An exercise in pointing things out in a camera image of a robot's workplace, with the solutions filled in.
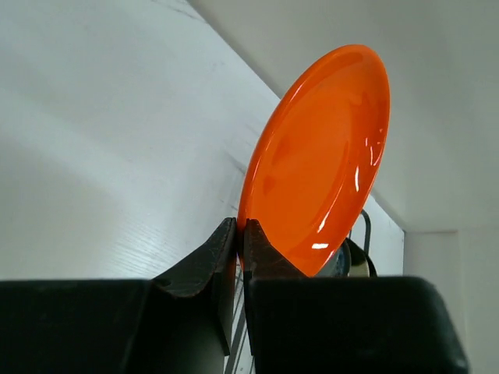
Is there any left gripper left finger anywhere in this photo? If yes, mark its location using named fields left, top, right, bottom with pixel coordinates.
left=1, top=218, right=236, bottom=373

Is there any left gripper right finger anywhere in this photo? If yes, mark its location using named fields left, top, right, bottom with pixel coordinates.
left=243, top=220, right=470, bottom=373

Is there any cream and black plate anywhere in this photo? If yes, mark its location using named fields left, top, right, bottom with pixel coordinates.
left=349, top=249, right=370, bottom=277

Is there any orange plate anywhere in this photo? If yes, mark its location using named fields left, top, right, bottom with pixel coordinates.
left=237, top=44, right=391, bottom=277

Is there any blue patterned ceramic plate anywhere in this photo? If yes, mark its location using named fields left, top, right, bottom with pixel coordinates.
left=317, top=241, right=351, bottom=277

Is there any grey wire dish rack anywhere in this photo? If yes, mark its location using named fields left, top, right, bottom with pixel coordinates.
left=223, top=210, right=372, bottom=373

